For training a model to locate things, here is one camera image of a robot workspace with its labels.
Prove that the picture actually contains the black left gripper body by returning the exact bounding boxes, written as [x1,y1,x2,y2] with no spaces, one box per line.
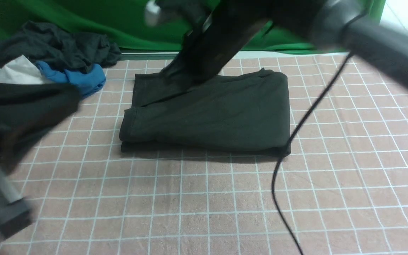
[0,83,81,170]

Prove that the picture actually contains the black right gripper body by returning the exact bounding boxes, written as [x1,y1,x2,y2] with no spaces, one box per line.
[161,0,318,84]

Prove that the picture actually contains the dark gray long-sleeve shirt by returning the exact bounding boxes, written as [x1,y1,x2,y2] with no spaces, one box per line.
[119,68,290,157]

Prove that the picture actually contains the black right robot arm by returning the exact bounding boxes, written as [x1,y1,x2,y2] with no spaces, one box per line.
[144,0,408,90]

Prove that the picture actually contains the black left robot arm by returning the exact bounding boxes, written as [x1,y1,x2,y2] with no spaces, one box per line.
[0,83,81,239]

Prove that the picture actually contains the crumpled white garment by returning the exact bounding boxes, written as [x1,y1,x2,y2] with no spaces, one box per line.
[0,55,53,85]

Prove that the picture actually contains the crumpled black garment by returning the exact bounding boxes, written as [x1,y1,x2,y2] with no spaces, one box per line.
[0,21,121,74]

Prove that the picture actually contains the crumpled blue garment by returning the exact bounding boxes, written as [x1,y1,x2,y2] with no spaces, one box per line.
[35,61,107,100]

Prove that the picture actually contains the green backdrop cloth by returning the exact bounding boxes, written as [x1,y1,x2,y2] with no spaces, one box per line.
[0,0,386,59]

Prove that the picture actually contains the dark metal rail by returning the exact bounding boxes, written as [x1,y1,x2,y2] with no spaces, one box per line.
[120,51,177,60]

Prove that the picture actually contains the black right camera cable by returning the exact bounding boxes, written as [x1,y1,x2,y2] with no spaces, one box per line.
[271,51,354,255]

